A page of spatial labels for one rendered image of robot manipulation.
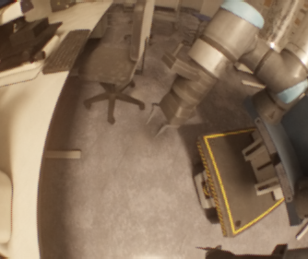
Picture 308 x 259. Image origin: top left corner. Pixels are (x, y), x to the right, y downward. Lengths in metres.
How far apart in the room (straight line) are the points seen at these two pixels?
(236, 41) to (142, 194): 1.02
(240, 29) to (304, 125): 0.60
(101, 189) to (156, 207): 0.41
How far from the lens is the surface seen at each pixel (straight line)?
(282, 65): 0.38
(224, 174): 0.94
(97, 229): 1.11
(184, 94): 0.30
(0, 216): 0.41
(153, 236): 1.10
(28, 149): 0.45
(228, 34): 0.28
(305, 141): 0.80
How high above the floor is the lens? 1.07
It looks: 57 degrees down
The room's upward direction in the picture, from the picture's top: 15 degrees clockwise
